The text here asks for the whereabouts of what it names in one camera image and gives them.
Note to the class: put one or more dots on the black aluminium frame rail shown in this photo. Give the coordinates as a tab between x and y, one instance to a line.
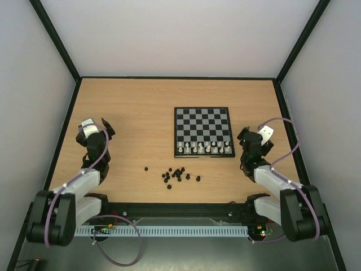
221	211

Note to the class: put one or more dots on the white slotted cable duct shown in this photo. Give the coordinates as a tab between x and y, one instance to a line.
164	231

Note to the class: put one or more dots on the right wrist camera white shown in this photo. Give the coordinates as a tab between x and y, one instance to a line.
266	133

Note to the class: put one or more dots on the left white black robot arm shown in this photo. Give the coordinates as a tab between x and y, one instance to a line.
57	213

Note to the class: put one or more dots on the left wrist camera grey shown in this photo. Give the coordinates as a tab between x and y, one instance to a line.
88	127

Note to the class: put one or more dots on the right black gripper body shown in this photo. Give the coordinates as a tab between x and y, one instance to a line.
242	133

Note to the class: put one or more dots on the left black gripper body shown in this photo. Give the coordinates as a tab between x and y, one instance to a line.
82	141

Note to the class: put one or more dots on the black grey chess board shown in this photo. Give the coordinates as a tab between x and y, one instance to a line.
200	125

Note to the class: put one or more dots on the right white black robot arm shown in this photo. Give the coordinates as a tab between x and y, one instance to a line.
297	208

